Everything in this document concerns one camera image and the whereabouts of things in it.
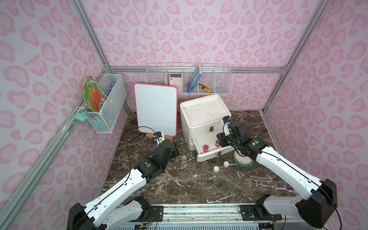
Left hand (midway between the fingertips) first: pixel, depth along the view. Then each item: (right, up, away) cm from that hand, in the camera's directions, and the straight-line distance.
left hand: (172, 143), depth 77 cm
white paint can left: (+25, -17, +8) cm, 31 cm away
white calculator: (0, +40, +18) cm, 43 cm away
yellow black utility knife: (+20, +34, +20) cm, 44 cm away
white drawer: (+23, +7, +10) cm, 26 cm away
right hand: (+26, +5, +2) cm, 26 cm away
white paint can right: (+32, -14, +10) cm, 36 cm away
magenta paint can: (+19, -4, +8) cm, 21 cm away
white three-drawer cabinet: (+17, +12, +6) cm, 21 cm away
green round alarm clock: (+42, -13, +13) cm, 46 cm away
